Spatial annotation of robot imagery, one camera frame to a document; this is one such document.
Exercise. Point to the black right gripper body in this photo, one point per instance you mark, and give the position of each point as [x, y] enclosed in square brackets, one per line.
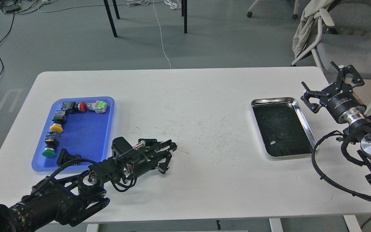
[341, 98]

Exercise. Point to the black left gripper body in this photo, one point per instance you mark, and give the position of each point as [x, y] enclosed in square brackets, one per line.
[141, 160]

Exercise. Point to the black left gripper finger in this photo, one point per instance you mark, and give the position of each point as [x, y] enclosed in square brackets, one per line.
[153, 146]
[160, 161]

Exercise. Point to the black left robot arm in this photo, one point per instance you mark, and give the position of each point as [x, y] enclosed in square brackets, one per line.
[75, 191]

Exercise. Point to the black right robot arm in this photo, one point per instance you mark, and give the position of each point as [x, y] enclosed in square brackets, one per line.
[355, 139]

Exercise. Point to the silver metal tray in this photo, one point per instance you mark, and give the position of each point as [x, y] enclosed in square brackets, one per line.
[283, 115]

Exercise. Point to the grey office chair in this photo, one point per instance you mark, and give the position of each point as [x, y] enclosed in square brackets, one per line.
[341, 33]

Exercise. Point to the blue plastic tray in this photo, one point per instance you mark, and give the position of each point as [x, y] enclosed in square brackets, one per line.
[86, 134]

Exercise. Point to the black plug component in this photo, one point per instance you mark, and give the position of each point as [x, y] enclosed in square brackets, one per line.
[64, 157]

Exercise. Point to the beige jacket on chair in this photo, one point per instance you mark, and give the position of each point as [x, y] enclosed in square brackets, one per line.
[306, 23]

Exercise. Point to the black table leg left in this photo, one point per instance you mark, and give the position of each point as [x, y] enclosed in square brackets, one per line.
[110, 18]

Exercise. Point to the black table leg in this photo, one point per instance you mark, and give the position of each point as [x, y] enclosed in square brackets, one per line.
[110, 18]
[184, 14]

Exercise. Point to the black table leg right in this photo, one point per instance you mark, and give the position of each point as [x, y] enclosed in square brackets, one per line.
[184, 14]

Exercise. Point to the green grey connector switch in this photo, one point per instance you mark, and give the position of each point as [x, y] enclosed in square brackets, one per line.
[99, 107]

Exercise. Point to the red push button switch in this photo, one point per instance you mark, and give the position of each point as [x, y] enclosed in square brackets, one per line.
[73, 107]

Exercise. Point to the yellow push button switch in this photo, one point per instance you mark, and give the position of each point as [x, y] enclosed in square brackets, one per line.
[60, 117]

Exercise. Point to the green push button switch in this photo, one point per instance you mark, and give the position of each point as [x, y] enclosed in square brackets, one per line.
[52, 140]

